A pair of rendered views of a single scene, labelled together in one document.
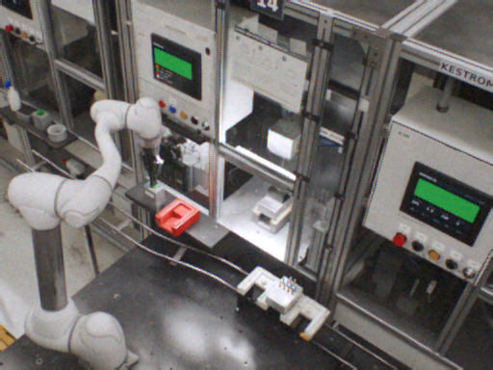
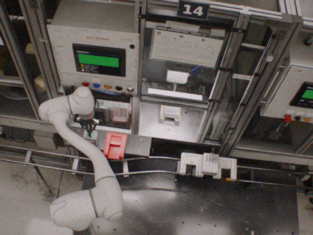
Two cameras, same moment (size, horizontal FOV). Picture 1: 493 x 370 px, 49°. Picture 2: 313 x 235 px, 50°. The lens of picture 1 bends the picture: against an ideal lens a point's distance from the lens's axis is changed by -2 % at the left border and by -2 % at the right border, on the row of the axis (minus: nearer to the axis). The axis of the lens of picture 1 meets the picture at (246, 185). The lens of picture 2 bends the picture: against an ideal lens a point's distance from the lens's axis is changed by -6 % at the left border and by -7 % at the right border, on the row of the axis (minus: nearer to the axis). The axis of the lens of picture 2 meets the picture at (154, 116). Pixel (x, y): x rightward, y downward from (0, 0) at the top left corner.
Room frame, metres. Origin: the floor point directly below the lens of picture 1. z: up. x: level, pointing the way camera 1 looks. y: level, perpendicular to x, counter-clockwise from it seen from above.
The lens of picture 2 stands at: (0.80, 0.66, 2.94)
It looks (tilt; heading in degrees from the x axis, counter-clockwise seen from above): 59 degrees down; 326
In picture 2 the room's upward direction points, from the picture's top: 7 degrees clockwise
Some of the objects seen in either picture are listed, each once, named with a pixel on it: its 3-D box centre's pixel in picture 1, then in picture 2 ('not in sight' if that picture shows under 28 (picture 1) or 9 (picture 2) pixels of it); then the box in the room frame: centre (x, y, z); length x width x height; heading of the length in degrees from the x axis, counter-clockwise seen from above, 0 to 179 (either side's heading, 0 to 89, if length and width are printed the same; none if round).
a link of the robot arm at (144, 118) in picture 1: (144, 116); (81, 100); (1.81, 0.43, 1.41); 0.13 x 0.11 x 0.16; 80
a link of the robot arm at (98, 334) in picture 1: (100, 337); not in sight; (1.12, 0.52, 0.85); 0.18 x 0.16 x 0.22; 80
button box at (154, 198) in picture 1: (155, 194); (91, 137); (1.82, 0.41, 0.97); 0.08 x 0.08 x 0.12; 55
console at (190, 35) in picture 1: (193, 60); (100, 45); (1.95, 0.25, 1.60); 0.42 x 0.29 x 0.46; 55
